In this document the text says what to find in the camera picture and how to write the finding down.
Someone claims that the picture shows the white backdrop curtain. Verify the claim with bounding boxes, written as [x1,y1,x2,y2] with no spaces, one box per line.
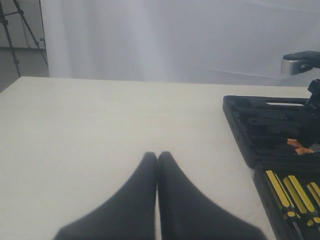
[41,0,320,87]

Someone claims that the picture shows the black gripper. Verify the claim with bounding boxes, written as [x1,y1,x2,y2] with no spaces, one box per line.
[298,79,320,148]

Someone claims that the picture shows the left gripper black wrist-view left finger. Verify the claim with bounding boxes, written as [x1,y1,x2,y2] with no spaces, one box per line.
[55,152,157,240]

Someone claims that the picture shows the middle yellow black screwdriver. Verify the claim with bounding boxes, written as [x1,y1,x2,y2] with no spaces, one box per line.
[283,175,320,230]

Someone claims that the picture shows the large yellow black screwdriver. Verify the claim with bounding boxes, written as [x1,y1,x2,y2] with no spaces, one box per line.
[265,170,304,240]

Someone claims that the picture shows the black tripod stand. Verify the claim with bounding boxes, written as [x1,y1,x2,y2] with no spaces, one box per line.
[0,0,49,79]

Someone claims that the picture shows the black plastic tool case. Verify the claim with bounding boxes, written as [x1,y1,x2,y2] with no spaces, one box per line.
[222,95,320,240]

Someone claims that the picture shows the orange black combination pliers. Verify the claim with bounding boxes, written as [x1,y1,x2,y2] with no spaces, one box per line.
[251,136,316,157]

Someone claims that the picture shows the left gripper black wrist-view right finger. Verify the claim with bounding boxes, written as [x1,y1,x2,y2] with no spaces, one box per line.
[157,151,266,240]

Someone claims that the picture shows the small yellow black screwdriver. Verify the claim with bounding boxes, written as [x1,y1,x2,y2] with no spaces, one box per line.
[307,182,320,205]

